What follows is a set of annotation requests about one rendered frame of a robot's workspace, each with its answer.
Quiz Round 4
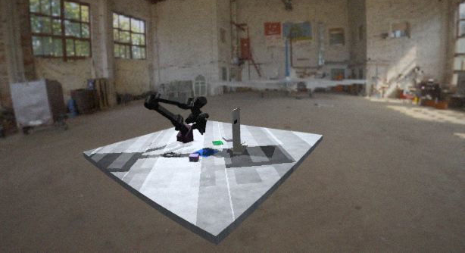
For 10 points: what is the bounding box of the blue translucent square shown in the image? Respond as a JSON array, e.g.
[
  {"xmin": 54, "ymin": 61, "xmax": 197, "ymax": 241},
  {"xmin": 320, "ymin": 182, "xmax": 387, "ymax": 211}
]
[{"xmin": 193, "ymin": 148, "xmax": 218, "ymax": 157}]

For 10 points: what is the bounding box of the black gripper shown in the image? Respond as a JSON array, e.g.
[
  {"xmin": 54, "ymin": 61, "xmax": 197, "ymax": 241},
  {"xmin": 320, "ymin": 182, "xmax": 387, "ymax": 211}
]
[{"xmin": 191, "ymin": 110, "xmax": 209, "ymax": 135}]

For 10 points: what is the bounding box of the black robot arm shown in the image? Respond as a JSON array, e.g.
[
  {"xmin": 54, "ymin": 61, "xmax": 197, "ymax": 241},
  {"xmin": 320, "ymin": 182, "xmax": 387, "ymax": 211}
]
[{"xmin": 144, "ymin": 93, "xmax": 207, "ymax": 135}]

